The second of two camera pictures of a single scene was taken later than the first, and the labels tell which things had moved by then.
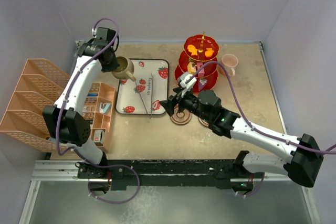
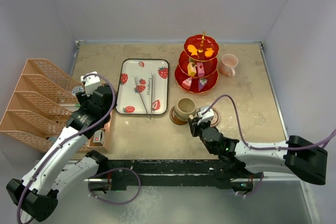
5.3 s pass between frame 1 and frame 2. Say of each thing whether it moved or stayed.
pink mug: stayed
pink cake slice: stayed
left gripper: moved
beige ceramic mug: moved
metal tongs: stayed
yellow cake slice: stayed
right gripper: moved
